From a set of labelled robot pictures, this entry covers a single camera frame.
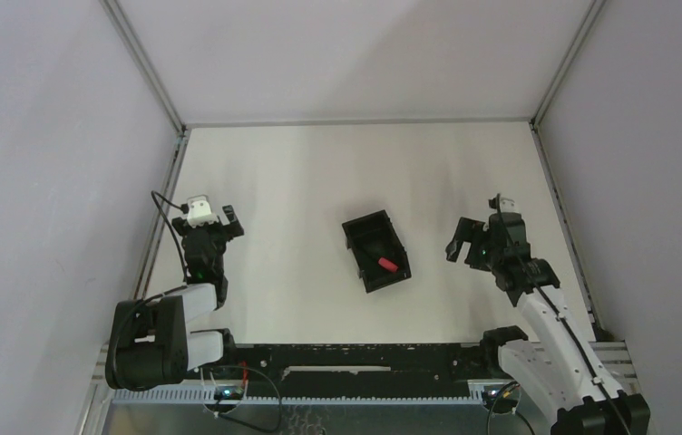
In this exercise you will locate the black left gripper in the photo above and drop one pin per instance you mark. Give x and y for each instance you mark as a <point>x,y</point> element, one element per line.
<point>207,227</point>

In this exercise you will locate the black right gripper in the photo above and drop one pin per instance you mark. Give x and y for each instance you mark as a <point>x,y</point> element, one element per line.
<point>467,228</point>

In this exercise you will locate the red handled screwdriver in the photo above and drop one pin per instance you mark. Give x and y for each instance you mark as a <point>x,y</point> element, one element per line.
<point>381,260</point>

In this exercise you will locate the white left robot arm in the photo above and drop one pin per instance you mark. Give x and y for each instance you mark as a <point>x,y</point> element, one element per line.
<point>151,342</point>

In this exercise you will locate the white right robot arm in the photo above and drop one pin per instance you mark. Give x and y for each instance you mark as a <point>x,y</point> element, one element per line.
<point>571,386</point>

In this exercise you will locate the black plastic bin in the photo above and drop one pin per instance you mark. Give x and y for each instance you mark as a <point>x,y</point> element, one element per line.
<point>376,232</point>

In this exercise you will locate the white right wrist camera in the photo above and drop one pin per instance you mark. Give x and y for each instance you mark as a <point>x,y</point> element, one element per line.
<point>507,205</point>

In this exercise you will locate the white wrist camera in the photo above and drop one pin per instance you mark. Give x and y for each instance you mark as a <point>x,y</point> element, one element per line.
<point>507,205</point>
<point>200,212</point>

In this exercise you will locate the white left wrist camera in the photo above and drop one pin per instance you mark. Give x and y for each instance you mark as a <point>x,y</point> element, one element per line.
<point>200,212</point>

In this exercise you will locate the grey slotted cable duct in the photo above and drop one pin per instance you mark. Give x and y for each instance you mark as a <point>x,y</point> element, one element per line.
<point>196,394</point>

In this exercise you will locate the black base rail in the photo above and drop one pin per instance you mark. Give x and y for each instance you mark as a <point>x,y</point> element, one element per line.
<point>400,369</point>

